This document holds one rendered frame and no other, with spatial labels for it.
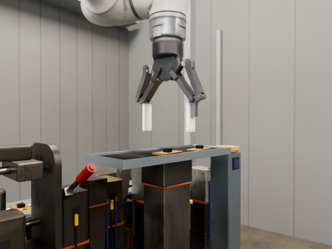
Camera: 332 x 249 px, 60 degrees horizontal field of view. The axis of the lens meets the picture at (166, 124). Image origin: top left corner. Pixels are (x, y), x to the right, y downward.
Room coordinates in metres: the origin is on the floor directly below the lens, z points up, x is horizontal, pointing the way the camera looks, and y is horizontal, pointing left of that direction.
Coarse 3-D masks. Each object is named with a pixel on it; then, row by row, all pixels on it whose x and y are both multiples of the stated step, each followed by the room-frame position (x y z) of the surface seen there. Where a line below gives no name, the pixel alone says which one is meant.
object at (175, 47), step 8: (160, 40) 0.67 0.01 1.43; (168, 40) 0.66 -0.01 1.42; (176, 40) 0.67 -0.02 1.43; (152, 48) 0.69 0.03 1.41; (160, 48) 0.67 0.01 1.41; (168, 48) 0.66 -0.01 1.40; (176, 48) 0.67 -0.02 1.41; (160, 56) 0.68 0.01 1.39; (168, 56) 0.68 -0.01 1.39; (176, 56) 0.67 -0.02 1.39; (160, 64) 0.70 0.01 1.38; (168, 64) 0.68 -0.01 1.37; (176, 64) 0.67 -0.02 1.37; (176, 72) 0.68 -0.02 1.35; (160, 80) 0.70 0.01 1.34; (168, 80) 0.71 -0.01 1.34
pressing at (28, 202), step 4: (128, 188) 1.01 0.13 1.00; (128, 192) 0.94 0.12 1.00; (128, 196) 0.93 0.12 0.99; (24, 200) 0.86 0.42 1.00; (28, 200) 0.86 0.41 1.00; (8, 204) 0.82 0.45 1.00; (12, 204) 0.82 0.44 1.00; (28, 204) 0.82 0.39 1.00; (8, 208) 0.78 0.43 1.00; (24, 212) 0.74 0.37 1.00; (28, 212) 0.74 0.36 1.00; (28, 216) 0.71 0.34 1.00
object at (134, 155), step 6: (156, 150) 0.76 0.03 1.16; (162, 150) 0.76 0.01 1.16; (180, 150) 0.76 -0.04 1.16; (186, 150) 0.76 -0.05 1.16; (102, 156) 0.64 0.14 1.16; (108, 156) 0.64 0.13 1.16; (114, 156) 0.64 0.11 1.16; (120, 156) 0.64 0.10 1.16; (126, 156) 0.64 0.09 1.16; (132, 156) 0.64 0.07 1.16; (138, 156) 0.64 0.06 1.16; (144, 156) 0.64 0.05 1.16; (150, 156) 0.64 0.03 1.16
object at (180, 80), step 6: (168, 66) 0.67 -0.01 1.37; (168, 72) 0.68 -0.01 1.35; (174, 72) 0.67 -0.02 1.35; (180, 72) 0.69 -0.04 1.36; (174, 78) 0.67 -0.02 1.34; (180, 78) 0.67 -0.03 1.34; (180, 84) 0.66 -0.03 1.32; (186, 84) 0.67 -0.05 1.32; (186, 90) 0.65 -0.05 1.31; (192, 90) 0.67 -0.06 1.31; (186, 96) 0.65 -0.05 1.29; (192, 96) 0.65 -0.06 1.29; (192, 102) 0.65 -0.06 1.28
